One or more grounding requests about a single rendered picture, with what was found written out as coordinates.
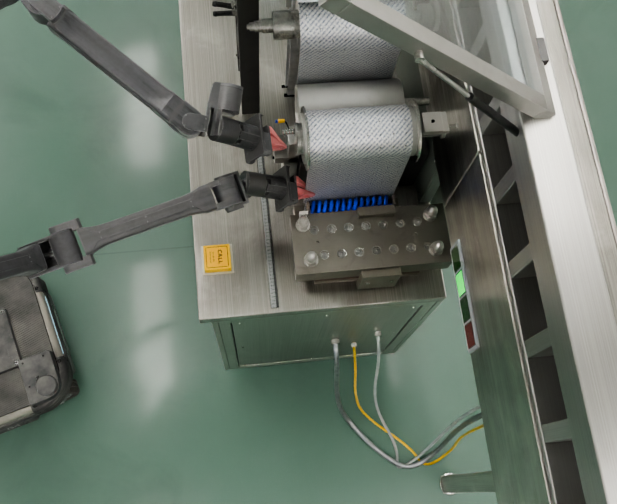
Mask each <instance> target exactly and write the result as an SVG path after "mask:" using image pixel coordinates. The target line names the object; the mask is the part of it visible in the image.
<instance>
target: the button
mask: <svg viewBox="0 0 617 504"><path fill-rule="evenodd" d="M203 254H204V269H205V273H212V272H224V271H231V270H232V268H231V256H230V245H229V244H220V245H208V246H203Z"/></svg>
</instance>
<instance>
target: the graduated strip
mask: <svg viewBox="0 0 617 504"><path fill-rule="evenodd" d="M257 168H258V173H262V174H266V169H265V159H264V157H259V158H258V159H257ZM260 199H261V210H262V220H263V231H264V241H265V252H266V262H267V273H268V283H269V293H270V304H271V309H274V308H279V299H278V289H277V279H276V269H275V259H274V249H273V239H272V229H271V219H270V209H269V199H268V198H262V197H260Z"/></svg>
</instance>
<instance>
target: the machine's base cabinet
mask: <svg viewBox="0 0 617 504"><path fill-rule="evenodd" d="M441 302H442V301H437V302H426V303H415V304H404V305H394V306H383V307H372V308H361V309H350V310H340V311H329V312H318V313H307V314H296V315H285V316H275V317H264V318H253V319H242V320H231V321H221V322H212V325H213V329H214V332H215V335H216V339H217V342H218V346H219V349H220V353H221V356H222V360H223V363H224V367H225V370H229V369H237V368H248V367H258V366H268V365H278V364H288V363H298V362H308V361H319V360H329V359H334V352H333V345H331V340H332V339H339V340H340V344H338V348H339V358H349V357H353V348H352V347H351V343H352V342H356V343H357V347H355V348H356V357H359V356H369V355H377V338H376V337H375V335H374V332H376V331H381V333H382V336H381V337H380V351H381V352H380V354H389V353H391V354H392V353H395V352H396V351H397V350H398V349H399V348H400V347H401V346H402V345H403V343H404V342H405V341H406V340H407V339H408V338H409V337H410V336H411V335H412V334H413V333H414V332H415V331H416V329H417V328H418V327H419V326H420V325H421V324H422V323H423V322H424V321H425V320H426V319H427V318H428V316H429V315H430V314H431V313H432V312H433V311H434V310H435V309H436V308H437V307H438V306H439V305H440V304H441Z"/></svg>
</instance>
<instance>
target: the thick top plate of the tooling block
mask: <svg viewBox="0 0 617 504"><path fill-rule="evenodd" d="M431 205H434V206H436V207H437V209H438V213H437V218H436V219H435V220H434V221H427V220H425V219H424V217H423V212H424V210H425V209H426V208H427V207H429V206H431ZM298 219H299V215H290V220H289V227H290V237H291V246H292V255H293V265H294V274H295V282H298V281H310V280H321V279H332V278H344V277H355V276H360V273H361V271H364V270H375V269H386V268H398V267H400V268H401V272H411V271H423V270H434V269H445V268H448V267H449V266H450V265H451V264H452V258H451V253H450V249H451V245H450V239H449V234H448V228H447V223H446V217H445V212H444V206H443V203H438V204H426V205H413V206H401V207H395V215H393V216H381V217H369V218H358V215H357V210H350V211H338V212H325V213H313V214H308V219H309V221H310V228H309V229H308V230H307V231H306V232H300V231H298V230H297V228H296V222H297V220H298ZM436 241H442V242H443V244H444V249H443V253H442V254H441V255H440V256H433V255H431V254H430V252H429V246H430V245H431V244H432V243H433V242H436ZM310 251H313V252H315V253H316V254H317V256H318V263H317V265H316V266H314V267H308V266H306V265H305V264H304V257H305V255H306V254H307V253H308V252H310Z"/></svg>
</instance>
